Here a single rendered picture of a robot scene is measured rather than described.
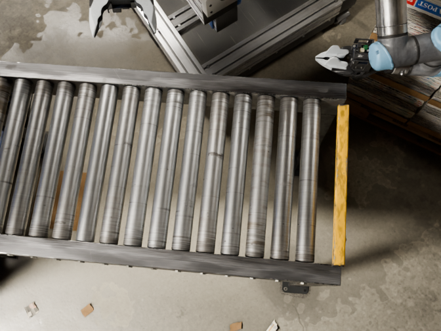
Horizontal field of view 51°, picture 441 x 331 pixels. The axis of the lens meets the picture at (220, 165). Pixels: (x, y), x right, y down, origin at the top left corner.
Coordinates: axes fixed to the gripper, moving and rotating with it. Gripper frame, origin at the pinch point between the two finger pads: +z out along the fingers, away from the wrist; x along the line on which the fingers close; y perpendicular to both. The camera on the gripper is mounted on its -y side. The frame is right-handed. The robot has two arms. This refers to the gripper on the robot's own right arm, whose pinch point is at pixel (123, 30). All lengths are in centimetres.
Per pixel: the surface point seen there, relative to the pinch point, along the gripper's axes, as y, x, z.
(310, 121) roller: 38, -46, 8
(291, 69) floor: 116, -67, -46
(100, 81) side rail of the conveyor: 45.6, 11.2, -12.3
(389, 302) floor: 112, -91, 62
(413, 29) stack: 38, -82, -19
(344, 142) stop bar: 35, -53, 16
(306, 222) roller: 38, -40, 35
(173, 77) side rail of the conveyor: 42.7, -9.8, -10.4
